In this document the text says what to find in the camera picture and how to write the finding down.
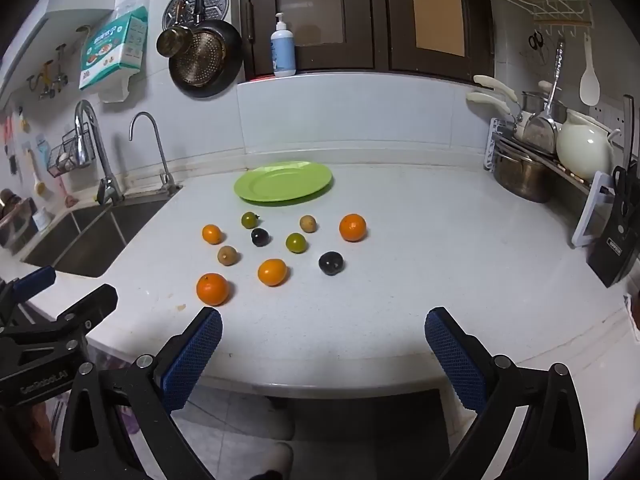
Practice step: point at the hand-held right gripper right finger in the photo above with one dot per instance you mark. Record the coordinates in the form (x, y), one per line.
(455, 360)

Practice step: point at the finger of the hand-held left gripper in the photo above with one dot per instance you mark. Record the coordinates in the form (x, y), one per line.
(85, 310)
(35, 278)

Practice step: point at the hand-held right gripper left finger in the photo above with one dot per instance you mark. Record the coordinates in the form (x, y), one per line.
(192, 360)

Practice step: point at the large orange mandarin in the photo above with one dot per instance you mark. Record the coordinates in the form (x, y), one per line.
(212, 289)
(353, 227)

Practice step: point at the small brown kiwi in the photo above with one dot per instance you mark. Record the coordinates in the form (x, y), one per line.
(228, 255)
(308, 223)

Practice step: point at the orange-yellow tomato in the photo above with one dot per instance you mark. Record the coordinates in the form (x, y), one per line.
(272, 272)

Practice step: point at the small orange mandarin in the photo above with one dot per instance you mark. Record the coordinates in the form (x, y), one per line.
(211, 233)

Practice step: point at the dark purple plum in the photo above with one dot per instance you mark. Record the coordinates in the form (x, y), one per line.
(259, 236)
(330, 263)

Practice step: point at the green tomato with stem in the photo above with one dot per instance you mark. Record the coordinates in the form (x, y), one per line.
(249, 219)

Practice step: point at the green plate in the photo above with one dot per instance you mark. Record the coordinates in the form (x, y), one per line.
(282, 182)

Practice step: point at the stainless steel sink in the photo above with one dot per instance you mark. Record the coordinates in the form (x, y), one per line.
(85, 240)

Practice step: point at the chrome kitchen faucet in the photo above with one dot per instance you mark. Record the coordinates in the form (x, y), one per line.
(90, 130)

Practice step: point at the thin gooseneck faucet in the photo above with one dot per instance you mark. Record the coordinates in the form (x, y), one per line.
(155, 135)

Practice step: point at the white dish rack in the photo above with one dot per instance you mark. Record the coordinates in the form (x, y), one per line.
(585, 220)

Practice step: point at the stainless steel pot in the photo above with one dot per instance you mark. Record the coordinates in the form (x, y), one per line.
(520, 175)

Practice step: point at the black knife block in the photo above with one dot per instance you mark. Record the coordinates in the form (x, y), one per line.
(617, 245)

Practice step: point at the metal skimmer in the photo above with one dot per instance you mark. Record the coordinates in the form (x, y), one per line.
(541, 135)

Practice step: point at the paper towel package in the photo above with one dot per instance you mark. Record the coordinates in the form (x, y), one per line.
(112, 45)

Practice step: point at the white ceramic teapot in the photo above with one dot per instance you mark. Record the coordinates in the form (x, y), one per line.
(582, 147)

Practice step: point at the black frying pan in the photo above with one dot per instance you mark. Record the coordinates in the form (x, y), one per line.
(227, 42)

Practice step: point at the white rice paddle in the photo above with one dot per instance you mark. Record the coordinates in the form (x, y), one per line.
(589, 82)

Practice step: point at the blue and white pump bottle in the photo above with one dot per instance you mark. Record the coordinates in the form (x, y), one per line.
(283, 52)

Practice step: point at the black scissors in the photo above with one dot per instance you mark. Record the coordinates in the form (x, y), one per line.
(536, 40)

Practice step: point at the metal steamer plate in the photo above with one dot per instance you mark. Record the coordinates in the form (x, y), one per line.
(217, 0)

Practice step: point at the dark wooden window frame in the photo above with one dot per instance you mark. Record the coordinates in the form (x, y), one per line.
(380, 15)

